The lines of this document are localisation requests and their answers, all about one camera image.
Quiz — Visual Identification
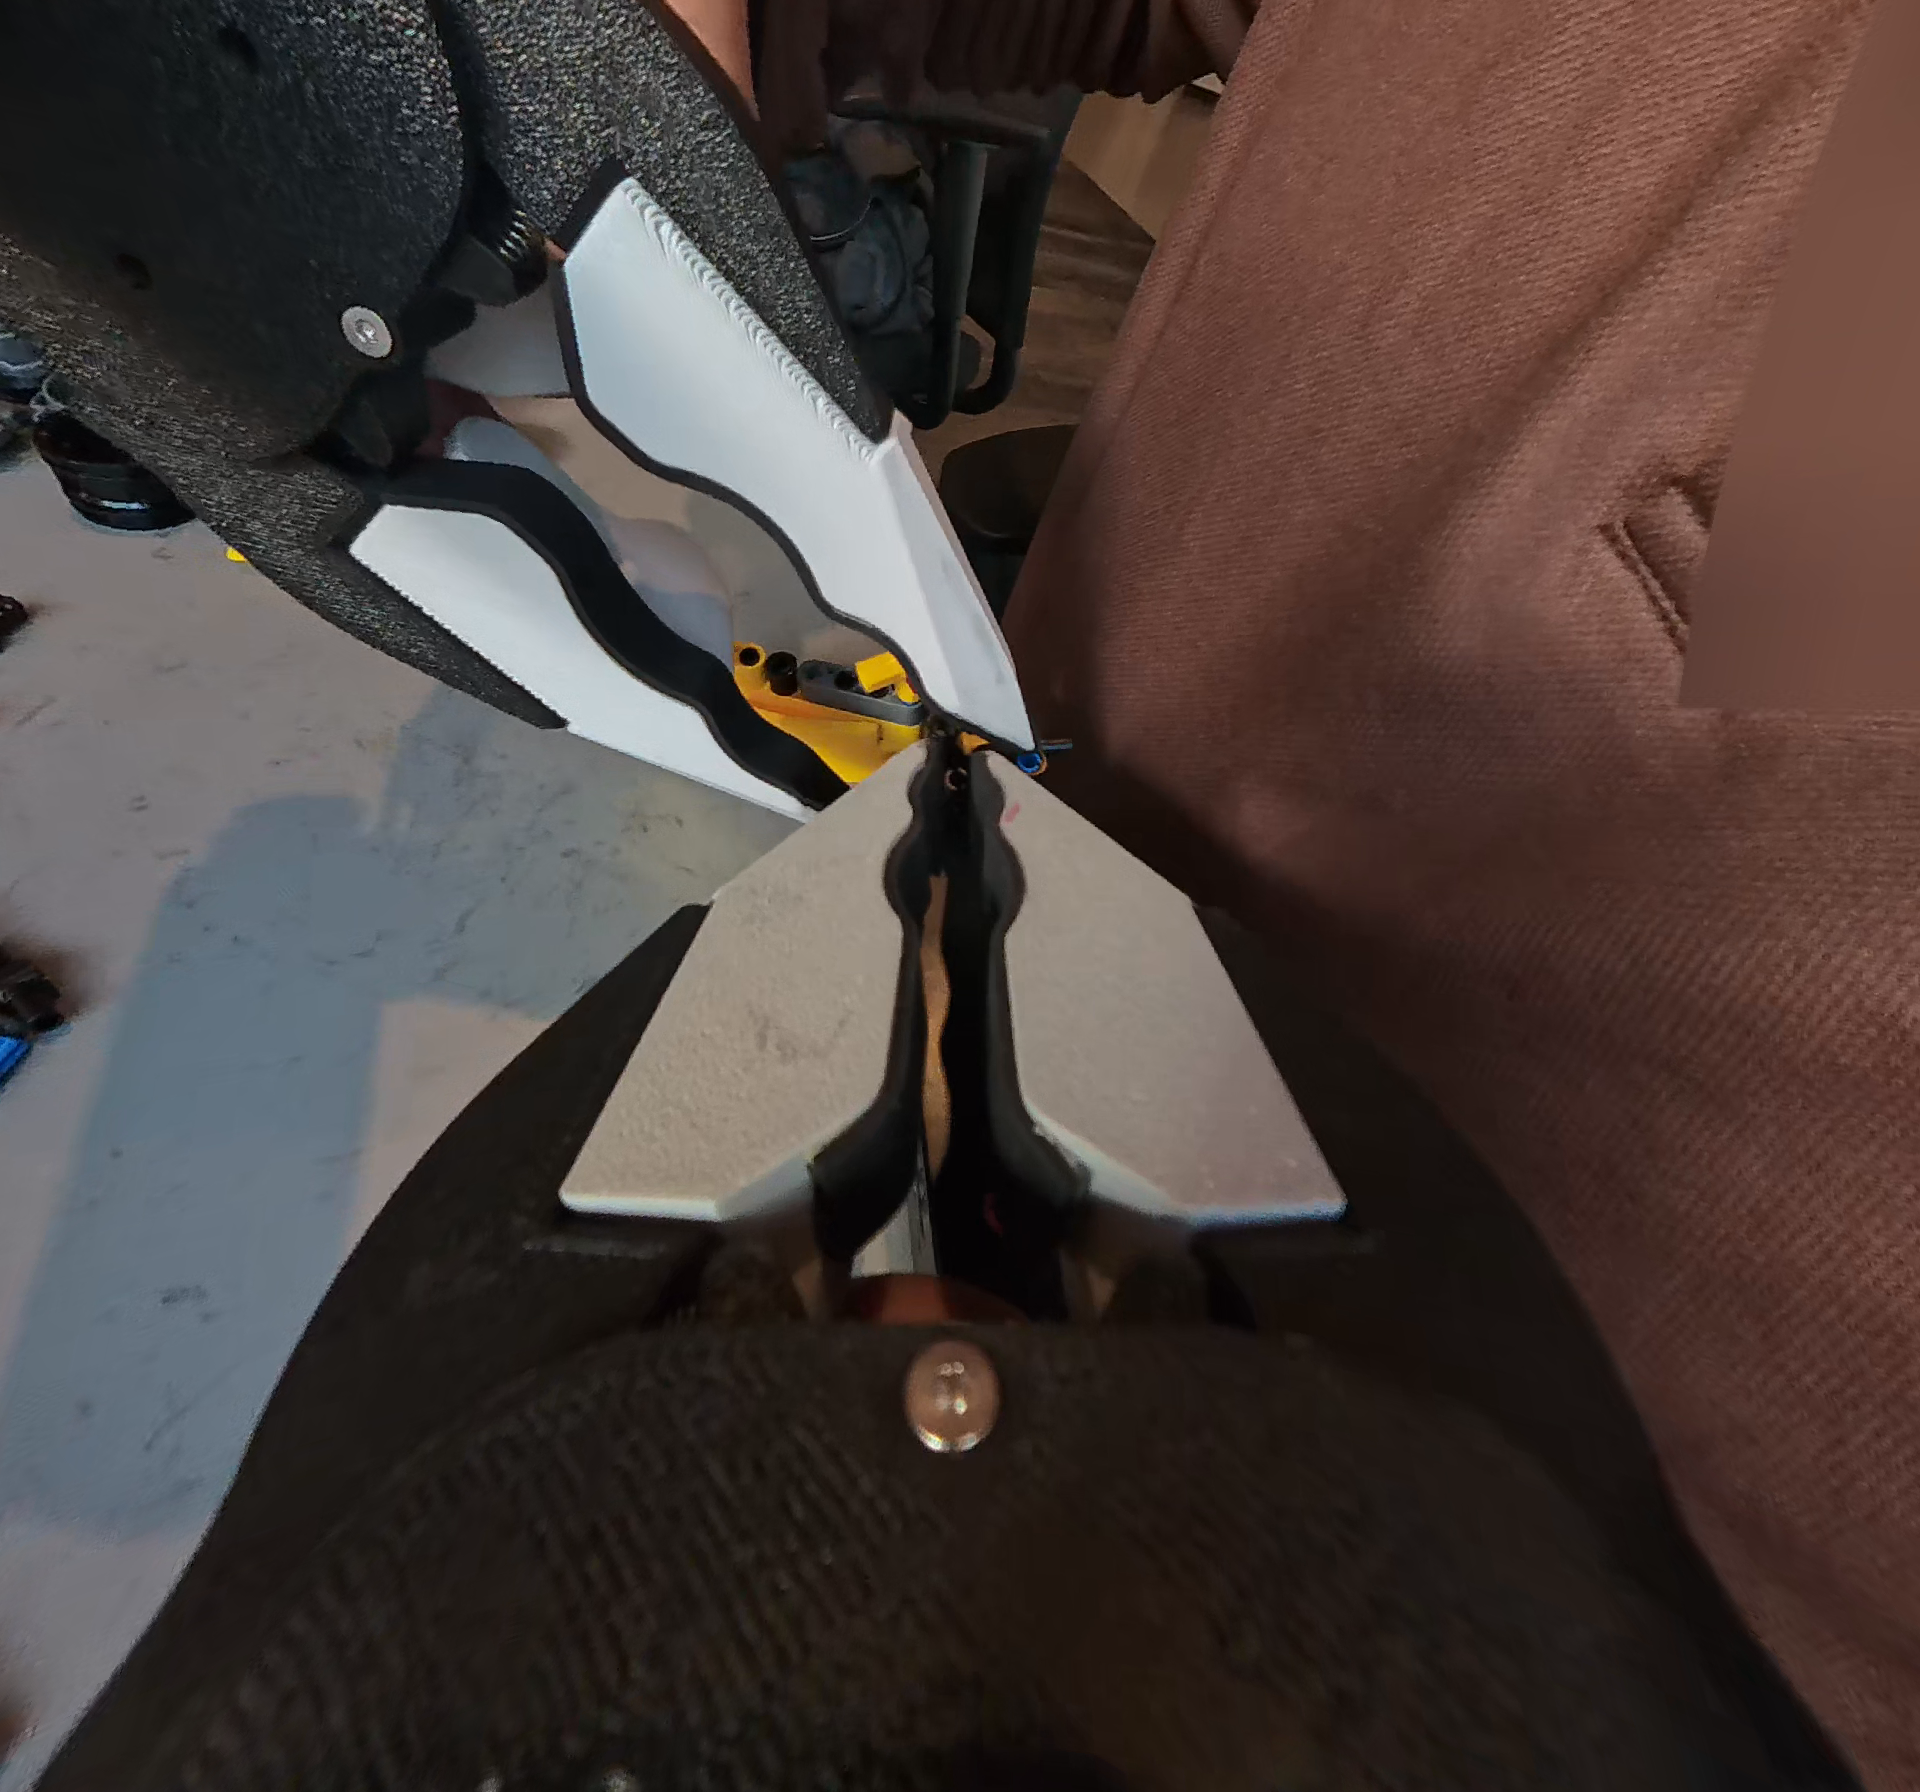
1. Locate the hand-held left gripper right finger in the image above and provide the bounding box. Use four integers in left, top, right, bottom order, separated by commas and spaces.
966, 753, 1351, 1269

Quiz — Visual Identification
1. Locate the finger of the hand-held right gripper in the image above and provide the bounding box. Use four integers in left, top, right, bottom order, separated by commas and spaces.
551, 176, 1039, 753
348, 460, 851, 823

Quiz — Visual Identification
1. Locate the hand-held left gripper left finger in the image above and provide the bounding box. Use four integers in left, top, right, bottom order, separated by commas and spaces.
557, 753, 937, 1261

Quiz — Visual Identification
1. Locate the black connector with blue pin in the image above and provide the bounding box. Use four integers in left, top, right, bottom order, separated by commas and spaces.
929, 717, 1074, 791

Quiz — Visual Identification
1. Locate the grey desk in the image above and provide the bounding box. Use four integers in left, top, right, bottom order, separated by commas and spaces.
0, 383, 930, 1792

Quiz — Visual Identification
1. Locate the black backpack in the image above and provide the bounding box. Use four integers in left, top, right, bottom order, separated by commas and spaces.
780, 149, 939, 391

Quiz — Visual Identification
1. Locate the black office chair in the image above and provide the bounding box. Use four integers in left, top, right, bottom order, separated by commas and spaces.
830, 83, 1084, 549

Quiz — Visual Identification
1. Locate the yellow curved panel assembly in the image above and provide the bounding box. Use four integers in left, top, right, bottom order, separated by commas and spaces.
730, 640, 930, 787

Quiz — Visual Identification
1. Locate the person's brown sweater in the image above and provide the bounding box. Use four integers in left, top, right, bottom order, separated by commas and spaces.
1005, 0, 1920, 1792

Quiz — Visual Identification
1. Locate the pile of blue grey brick parts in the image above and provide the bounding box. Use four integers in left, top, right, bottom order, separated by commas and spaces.
0, 946, 69, 1081

